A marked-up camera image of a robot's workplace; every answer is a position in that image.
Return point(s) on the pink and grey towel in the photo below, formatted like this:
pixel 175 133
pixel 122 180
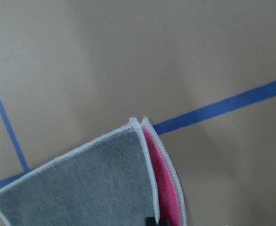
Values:
pixel 117 179

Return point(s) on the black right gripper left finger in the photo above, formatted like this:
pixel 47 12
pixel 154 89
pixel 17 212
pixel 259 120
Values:
pixel 150 221

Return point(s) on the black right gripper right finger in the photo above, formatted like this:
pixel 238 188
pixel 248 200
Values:
pixel 163 222

